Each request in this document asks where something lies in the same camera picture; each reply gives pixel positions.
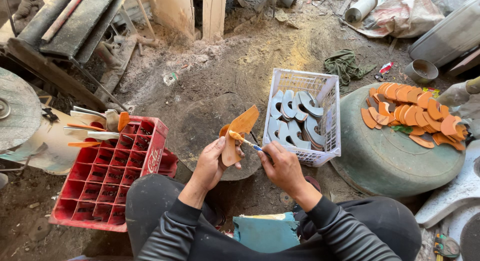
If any person's right hand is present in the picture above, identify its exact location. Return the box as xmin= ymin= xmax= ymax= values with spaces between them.
xmin=257 ymin=141 xmax=320 ymax=204

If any person's left hand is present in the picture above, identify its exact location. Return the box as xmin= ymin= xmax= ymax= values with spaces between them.
xmin=187 ymin=136 xmax=245 ymax=196

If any small glue brush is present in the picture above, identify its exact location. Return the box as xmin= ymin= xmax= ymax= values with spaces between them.
xmin=228 ymin=130 xmax=271 ymax=157

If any orange curved handle piece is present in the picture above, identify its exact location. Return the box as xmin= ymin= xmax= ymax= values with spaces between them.
xmin=219 ymin=105 xmax=260 ymax=168

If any round flat stone slab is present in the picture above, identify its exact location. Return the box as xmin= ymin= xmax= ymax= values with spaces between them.
xmin=175 ymin=92 xmax=264 ymax=181

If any pile of grey curved blanks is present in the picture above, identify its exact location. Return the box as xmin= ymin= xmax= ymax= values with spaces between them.
xmin=267 ymin=89 xmax=327 ymax=151

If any teal foam cushion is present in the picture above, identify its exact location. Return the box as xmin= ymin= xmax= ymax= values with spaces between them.
xmin=232 ymin=212 xmax=301 ymax=254

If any white plastic basket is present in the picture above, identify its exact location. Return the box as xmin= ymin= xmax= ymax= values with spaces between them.
xmin=262 ymin=68 xmax=342 ymax=168

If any white blank with orange tip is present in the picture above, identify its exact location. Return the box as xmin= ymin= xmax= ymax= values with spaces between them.
xmin=104 ymin=109 xmax=131 ymax=133

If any red plastic bottle crate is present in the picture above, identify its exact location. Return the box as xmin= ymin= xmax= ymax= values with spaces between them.
xmin=49 ymin=115 xmax=179 ymax=232

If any green upturned tub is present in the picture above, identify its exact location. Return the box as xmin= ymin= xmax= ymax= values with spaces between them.
xmin=330 ymin=83 xmax=466 ymax=200

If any long white blade blank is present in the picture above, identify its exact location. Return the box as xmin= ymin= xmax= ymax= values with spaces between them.
xmin=62 ymin=126 xmax=121 ymax=142

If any green crumpled cloth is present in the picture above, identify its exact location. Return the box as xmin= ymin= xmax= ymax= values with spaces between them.
xmin=323 ymin=49 xmax=378 ymax=92

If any flat orange strip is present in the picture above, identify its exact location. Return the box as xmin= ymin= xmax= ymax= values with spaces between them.
xmin=67 ymin=140 xmax=102 ymax=148

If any thin orange strip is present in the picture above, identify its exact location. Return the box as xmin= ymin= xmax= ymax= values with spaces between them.
xmin=66 ymin=122 xmax=108 ymax=132

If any white curved blade blank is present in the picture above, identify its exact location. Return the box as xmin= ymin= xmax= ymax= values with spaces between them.
xmin=72 ymin=106 xmax=108 ymax=121

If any heap of orange curved pieces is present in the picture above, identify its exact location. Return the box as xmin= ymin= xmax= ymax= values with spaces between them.
xmin=360 ymin=82 xmax=470 ymax=151

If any beige motor housing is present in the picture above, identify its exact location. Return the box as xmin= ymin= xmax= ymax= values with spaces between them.
xmin=0 ymin=103 xmax=92 ymax=176

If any white plaster slab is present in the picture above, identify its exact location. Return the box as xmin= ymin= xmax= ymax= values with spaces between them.
xmin=414 ymin=140 xmax=480 ymax=261

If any small metal can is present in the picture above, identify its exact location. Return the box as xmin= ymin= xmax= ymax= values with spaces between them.
xmin=404 ymin=59 xmax=439 ymax=85

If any white plastic pipe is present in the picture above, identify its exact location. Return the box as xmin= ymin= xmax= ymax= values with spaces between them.
xmin=344 ymin=0 xmax=379 ymax=24

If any round grinding wheel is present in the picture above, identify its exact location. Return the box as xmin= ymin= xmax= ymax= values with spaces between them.
xmin=0 ymin=67 xmax=43 ymax=152

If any dirty woven sack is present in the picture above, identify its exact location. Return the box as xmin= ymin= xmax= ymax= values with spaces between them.
xmin=350 ymin=0 xmax=446 ymax=39

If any dark round disc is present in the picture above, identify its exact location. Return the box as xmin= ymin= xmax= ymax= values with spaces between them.
xmin=459 ymin=212 xmax=480 ymax=261

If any large grey metal drum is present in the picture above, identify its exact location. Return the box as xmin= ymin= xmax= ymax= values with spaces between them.
xmin=408 ymin=0 xmax=480 ymax=69

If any pale wooden post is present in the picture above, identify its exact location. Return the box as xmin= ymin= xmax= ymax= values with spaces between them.
xmin=147 ymin=0 xmax=228 ymax=41

